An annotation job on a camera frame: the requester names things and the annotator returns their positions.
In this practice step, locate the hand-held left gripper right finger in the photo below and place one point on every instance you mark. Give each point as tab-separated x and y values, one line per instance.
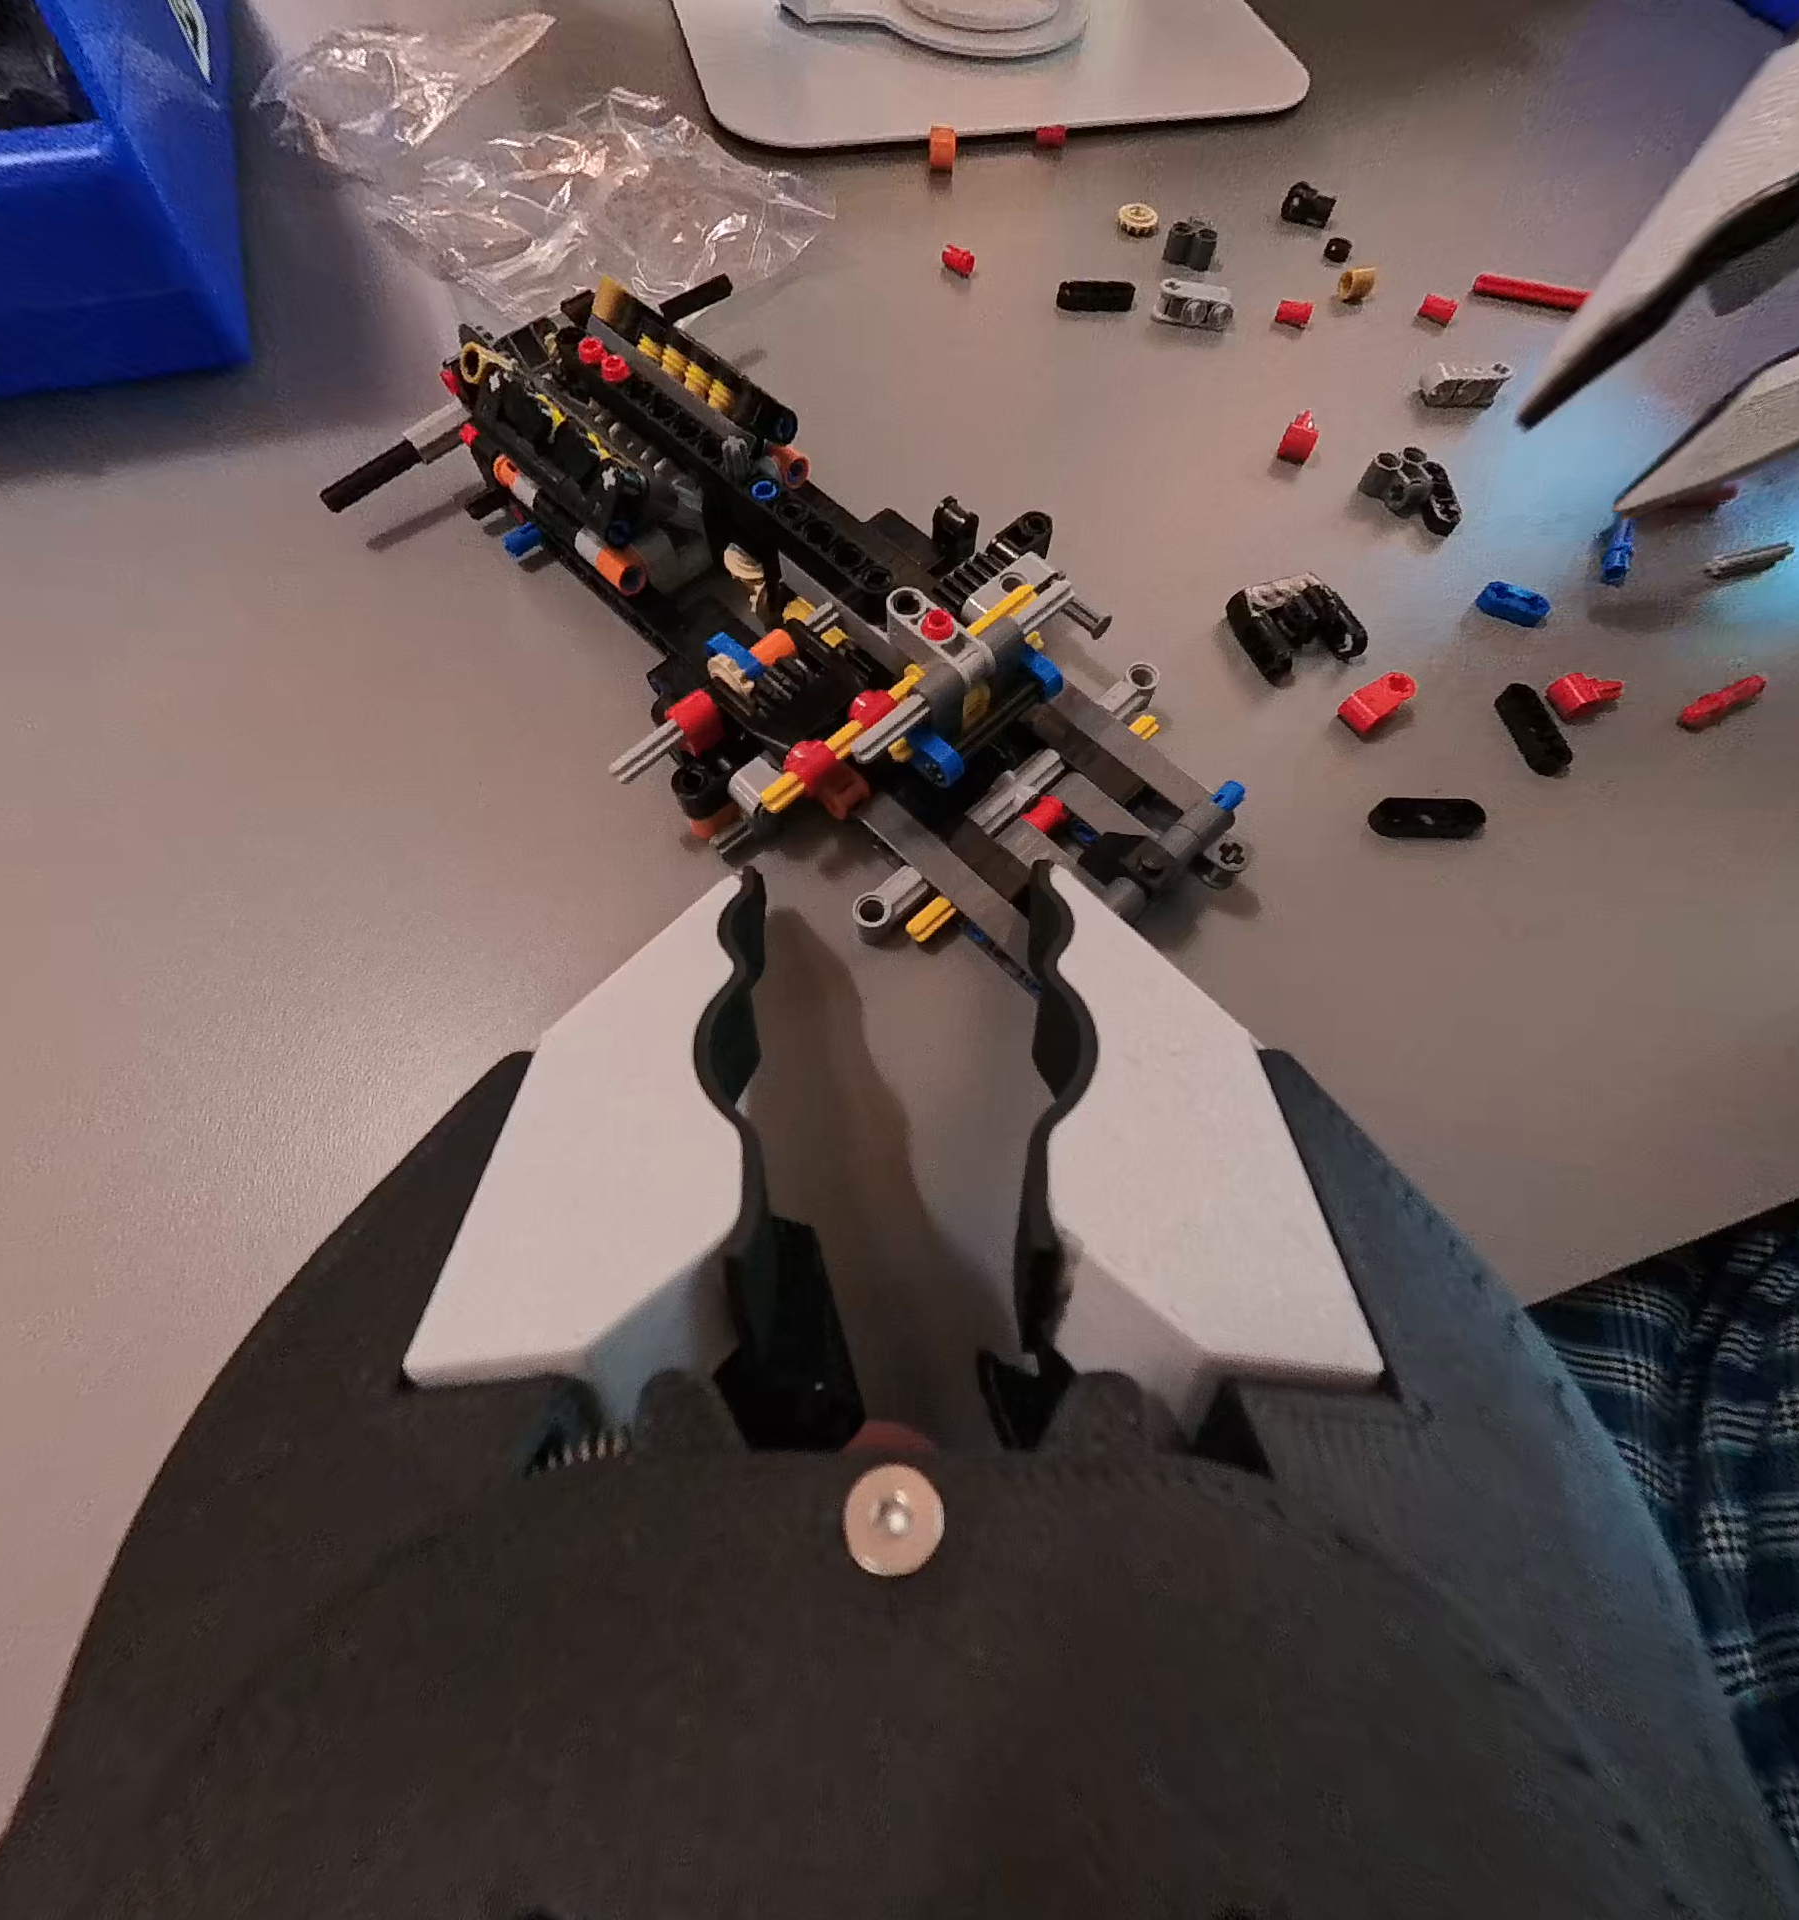
1214	1199

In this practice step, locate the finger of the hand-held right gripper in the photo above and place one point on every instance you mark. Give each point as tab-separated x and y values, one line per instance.
1740	165
1769	429

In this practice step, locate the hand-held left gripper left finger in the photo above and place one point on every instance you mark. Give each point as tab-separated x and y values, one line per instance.
570	1199

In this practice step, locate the lego pieces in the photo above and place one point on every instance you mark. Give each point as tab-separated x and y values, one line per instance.
1375	703

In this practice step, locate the black lego frame piece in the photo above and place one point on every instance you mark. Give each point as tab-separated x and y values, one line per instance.
1259	639

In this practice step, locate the lego car chassis build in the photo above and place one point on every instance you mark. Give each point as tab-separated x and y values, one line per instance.
691	450

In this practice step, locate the person's plaid shirt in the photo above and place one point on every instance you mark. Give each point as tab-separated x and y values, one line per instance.
1740	1426

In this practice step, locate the clear plastic bag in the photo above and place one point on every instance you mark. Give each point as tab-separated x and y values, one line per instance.
614	197
389	85

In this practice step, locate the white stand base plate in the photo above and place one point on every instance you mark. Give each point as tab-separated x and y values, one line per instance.
1140	75

